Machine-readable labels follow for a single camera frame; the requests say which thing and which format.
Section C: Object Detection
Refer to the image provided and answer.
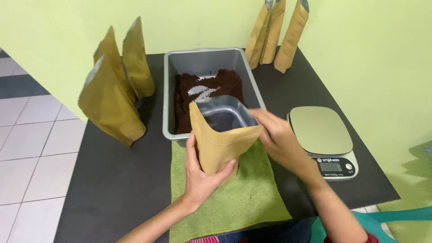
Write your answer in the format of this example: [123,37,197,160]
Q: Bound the brown paper pouch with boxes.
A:
[259,0,287,65]
[189,95,263,176]
[244,0,275,70]
[122,16,156,100]
[93,26,137,104]
[274,0,310,74]
[78,56,146,148]

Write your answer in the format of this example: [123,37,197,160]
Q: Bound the grey metal tray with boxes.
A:
[162,47,267,142]

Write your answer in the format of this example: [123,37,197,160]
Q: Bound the silver kitchen scale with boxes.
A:
[287,106,359,182]

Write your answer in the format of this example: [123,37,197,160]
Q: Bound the ground coffee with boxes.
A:
[174,69,245,135]

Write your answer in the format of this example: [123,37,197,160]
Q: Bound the person's clothing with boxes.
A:
[186,218,380,243]

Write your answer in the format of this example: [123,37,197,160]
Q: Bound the person's left hand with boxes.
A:
[183,131,237,209]

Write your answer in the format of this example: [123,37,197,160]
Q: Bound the person's right hand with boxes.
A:
[248,108,319,184]

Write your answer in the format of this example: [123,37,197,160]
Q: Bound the green towel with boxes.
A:
[169,138,293,243]

